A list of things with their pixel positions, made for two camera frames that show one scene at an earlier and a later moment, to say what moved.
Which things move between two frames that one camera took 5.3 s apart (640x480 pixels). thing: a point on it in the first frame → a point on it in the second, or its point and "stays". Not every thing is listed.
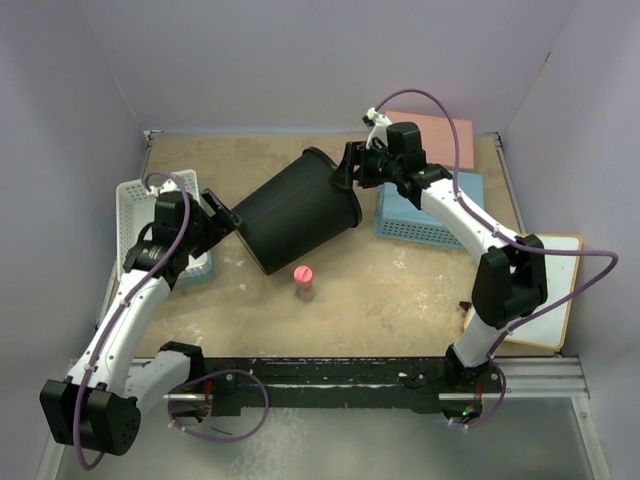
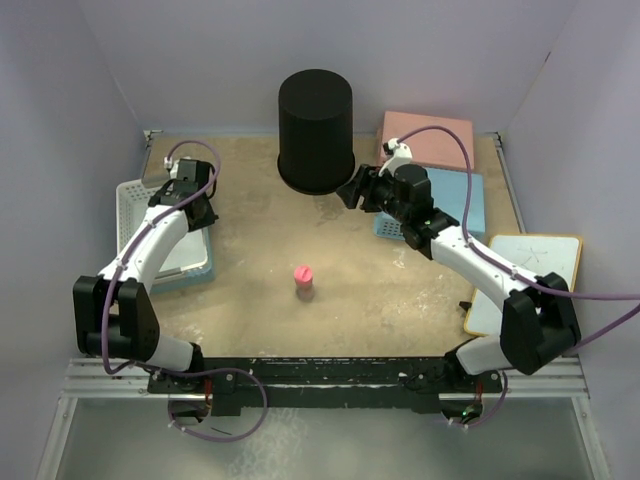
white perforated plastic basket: [136, 206] stays
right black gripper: [357, 155] → [367, 182]
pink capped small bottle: [303, 278] stays
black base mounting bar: [411, 383] stays
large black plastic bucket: [296, 212] → [316, 131]
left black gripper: [220, 224] → [209, 217]
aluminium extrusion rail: [520, 378] stays
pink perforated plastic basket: [437, 139] stays
